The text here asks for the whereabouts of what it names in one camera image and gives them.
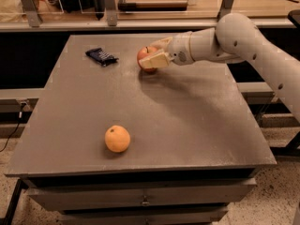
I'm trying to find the dark blue snack packet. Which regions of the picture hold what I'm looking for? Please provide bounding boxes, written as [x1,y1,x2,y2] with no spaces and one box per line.
[85,48,118,67]

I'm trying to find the red apple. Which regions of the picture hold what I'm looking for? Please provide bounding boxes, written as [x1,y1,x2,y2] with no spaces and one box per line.
[137,46,158,74]

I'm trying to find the orange fruit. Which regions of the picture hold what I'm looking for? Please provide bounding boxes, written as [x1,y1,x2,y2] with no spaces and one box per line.
[104,125,130,153]

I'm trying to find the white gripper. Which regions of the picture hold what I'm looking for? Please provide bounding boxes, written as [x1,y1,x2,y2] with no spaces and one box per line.
[140,32,194,68]

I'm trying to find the metal railing frame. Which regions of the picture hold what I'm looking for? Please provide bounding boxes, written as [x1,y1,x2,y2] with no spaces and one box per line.
[0,0,299,33]

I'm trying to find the black cable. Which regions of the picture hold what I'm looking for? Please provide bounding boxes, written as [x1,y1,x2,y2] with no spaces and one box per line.
[0,99,29,153]

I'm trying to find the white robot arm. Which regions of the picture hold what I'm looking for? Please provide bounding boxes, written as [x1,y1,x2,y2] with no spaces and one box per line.
[138,13,300,121]

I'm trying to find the grey drawer cabinet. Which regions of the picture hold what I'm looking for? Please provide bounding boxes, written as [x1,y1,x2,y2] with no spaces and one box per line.
[7,34,275,225]

